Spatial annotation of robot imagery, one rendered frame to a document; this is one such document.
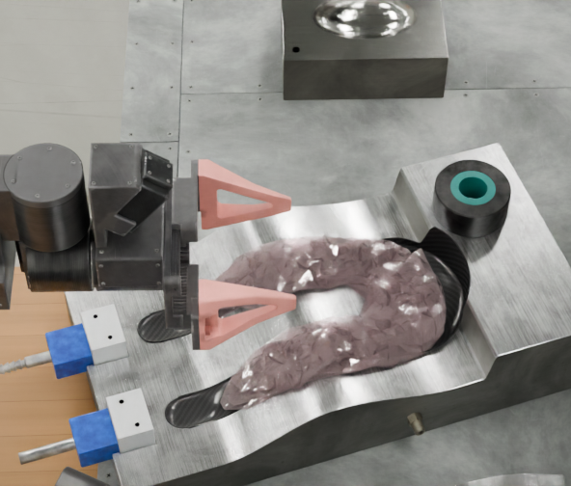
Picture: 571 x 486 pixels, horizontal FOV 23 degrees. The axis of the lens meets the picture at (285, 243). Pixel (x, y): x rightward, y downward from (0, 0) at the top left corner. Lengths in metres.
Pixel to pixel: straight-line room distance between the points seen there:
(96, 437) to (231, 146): 0.46
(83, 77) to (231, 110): 1.22
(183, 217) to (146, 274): 0.05
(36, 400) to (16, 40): 1.62
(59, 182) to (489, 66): 0.90
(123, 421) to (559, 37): 0.81
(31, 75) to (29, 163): 1.93
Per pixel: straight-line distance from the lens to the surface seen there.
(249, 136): 1.71
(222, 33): 1.84
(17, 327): 1.57
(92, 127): 2.84
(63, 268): 1.08
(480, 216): 1.46
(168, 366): 1.45
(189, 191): 1.09
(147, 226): 1.07
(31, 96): 2.92
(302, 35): 1.74
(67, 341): 1.46
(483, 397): 1.46
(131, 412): 1.39
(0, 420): 1.51
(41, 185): 1.02
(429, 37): 1.74
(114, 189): 1.01
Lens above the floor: 2.06
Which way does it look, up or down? 52 degrees down
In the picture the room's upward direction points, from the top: straight up
